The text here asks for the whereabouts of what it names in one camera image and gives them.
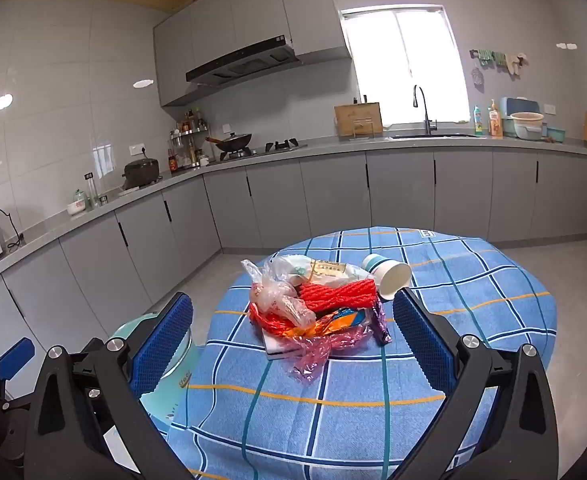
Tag white plastic food packet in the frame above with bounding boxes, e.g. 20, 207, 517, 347
273, 255, 374, 286

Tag red plastic bag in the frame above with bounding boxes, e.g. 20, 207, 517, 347
248, 302, 304, 337

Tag metal corner spice rack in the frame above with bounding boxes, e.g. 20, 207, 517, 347
168, 107, 209, 168

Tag black kitchen faucet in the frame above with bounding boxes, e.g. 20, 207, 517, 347
412, 85, 438, 137

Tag black wok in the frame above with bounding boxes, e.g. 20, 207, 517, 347
204, 132, 253, 153

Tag blue checked tablecloth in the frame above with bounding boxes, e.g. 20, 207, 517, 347
166, 227, 557, 480

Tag grey wall cabinets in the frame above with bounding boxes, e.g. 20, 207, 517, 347
153, 0, 351, 107

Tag gas stove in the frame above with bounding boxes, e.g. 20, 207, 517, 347
208, 139, 308, 161

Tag light blue dish rack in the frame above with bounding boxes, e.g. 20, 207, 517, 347
500, 96, 541, 137

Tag dark pressure cooker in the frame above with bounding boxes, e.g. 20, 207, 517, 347
122, 158, 160, 191

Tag black range hood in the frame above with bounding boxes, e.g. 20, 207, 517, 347
186, 35, 301, 87

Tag orange snack wrapper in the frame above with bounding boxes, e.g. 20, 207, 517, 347
318, 307, 374, 336

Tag black power cable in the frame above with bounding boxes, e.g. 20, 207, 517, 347
0, 207, 26, 252

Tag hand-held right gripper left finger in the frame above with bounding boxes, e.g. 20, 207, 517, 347
23, 291, 209, 480

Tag orange detergent bottle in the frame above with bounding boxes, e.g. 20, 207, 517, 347
488, 99, 504, 138

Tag red mesh net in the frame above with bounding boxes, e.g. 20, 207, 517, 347
298, 279, 378, 313

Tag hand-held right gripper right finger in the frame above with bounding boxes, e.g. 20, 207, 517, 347
392, 287, 574, 480

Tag white paper cup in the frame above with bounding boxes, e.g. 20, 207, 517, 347
361, 253, 413, 301

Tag grey kitchen counter cabinets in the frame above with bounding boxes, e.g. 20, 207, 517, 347
0, 132, 587, 361

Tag clear plastic bag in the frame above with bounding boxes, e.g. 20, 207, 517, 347
240, 259, 319, 326

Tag pink basin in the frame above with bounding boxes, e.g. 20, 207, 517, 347
512, 111, 545, 140

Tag bright window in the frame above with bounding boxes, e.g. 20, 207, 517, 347
341, 5, 470, 128

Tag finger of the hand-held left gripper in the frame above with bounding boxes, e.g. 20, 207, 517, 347
0, 337, 35, 403

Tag wall hook rack with gloves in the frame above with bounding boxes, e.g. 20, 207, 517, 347
469, 49, 529, 78

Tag white sponge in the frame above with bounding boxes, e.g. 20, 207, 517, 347
263, 330, 304, 361

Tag light teal waste bin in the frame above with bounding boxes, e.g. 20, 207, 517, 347
109, 310, 205, 426

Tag purple foil wrapper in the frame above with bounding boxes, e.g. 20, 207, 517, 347
371, 302, 391, 346

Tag pink cellophane wrapper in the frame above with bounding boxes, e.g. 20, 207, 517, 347
288, 327, 374, 386

